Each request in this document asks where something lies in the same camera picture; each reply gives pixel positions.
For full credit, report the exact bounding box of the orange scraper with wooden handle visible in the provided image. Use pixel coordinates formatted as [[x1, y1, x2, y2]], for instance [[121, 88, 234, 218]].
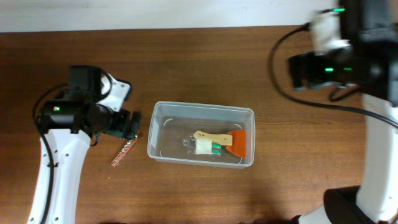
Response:
[[193, 129, 246, 159]]

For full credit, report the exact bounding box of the clear case of screwdrivers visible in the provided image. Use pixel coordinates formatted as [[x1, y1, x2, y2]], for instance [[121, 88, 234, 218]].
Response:
[[183, 134, 222, 156]]

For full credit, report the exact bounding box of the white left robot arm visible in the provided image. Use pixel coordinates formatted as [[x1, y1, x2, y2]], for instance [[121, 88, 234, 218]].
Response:
[[27, 65, 141, 223]]

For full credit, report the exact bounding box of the clear plastic container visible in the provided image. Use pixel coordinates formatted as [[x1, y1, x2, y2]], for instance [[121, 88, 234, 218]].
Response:
[[147, 101, 256, 169]]

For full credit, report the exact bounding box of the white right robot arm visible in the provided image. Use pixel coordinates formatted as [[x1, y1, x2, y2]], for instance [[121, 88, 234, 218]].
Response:
[[289, 1, 397, 223]]

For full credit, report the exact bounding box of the orange socket bit rail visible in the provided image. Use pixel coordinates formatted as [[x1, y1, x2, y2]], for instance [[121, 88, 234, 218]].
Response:
[[111, 135, 139, 168]]

